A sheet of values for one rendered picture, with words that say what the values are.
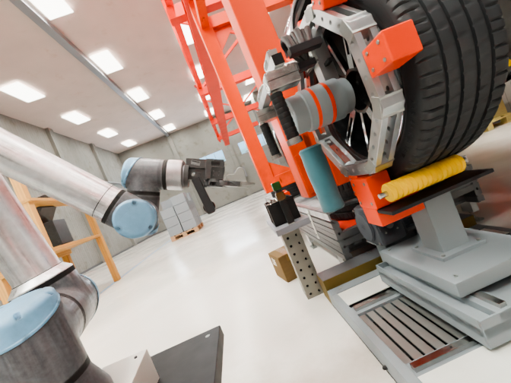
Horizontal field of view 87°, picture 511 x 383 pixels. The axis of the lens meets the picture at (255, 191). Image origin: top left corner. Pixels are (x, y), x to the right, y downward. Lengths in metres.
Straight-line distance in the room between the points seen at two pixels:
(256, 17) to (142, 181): 1.03
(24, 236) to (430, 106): 1.04
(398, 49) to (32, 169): 0.80
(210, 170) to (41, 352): 0.53
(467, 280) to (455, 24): 0.65
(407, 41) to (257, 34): 0.92
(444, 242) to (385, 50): 0.67
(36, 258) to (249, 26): 1.26
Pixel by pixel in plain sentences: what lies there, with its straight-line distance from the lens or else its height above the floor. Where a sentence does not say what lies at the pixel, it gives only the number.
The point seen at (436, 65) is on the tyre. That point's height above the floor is 0.78.
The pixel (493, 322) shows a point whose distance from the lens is 0.94.
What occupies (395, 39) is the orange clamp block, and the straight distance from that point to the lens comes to 0.71.
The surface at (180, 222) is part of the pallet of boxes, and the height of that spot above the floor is 0.46.
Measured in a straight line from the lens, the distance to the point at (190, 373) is 0.86.
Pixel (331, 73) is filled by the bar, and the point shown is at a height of 0.93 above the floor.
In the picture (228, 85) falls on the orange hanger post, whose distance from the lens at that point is 3.47.
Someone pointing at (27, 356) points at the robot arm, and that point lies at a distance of 0.72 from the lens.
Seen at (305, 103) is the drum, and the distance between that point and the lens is 0.91.
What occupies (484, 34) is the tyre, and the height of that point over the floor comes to 0.80.
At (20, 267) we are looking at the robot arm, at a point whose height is 0.72.
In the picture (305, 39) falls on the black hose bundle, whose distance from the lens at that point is 0.82.
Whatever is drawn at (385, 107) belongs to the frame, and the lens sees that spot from 0.75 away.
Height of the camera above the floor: 0.69
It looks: 2 degrees down
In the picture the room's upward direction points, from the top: 23 degrees counter-clockwise
